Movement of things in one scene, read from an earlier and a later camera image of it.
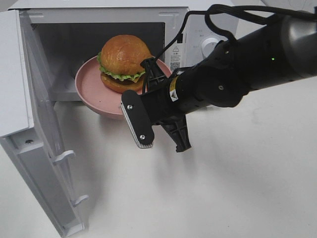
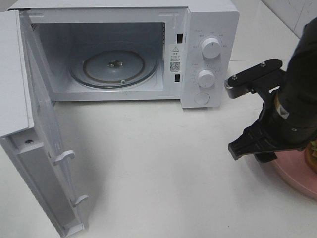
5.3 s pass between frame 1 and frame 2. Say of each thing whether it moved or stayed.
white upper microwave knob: stayed
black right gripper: moved
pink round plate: moved
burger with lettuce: moved
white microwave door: stayed
